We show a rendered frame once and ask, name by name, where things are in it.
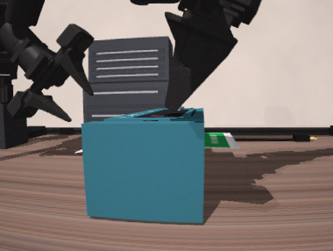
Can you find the white printed document sheet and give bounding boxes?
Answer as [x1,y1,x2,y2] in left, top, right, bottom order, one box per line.
[204,133,240,148]

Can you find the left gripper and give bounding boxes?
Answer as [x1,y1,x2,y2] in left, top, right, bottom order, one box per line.
[7,24,94,122]

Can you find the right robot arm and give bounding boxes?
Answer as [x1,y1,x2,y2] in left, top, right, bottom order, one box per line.
[130,0,188,12]

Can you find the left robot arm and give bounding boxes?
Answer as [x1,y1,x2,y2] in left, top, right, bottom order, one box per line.
[0,0,70,104]

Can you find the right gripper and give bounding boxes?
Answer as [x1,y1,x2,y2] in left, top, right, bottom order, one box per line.
[165,0,262,111]

